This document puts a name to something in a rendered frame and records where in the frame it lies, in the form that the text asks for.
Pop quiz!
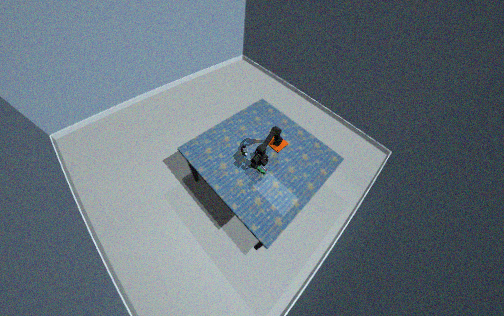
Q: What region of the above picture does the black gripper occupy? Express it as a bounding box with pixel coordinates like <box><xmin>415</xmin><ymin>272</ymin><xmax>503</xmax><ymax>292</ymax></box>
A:
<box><xmin>251</xmin><ymin>154</ymin><xmax>268</xmax><ymax>169</ymax></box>

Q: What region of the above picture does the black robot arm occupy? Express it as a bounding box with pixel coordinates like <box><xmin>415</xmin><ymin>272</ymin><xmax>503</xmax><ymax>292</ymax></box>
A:
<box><xmin>251</xmin><ymin>126</ymin><xmax>283</xmax><ymax>166</ymax></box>

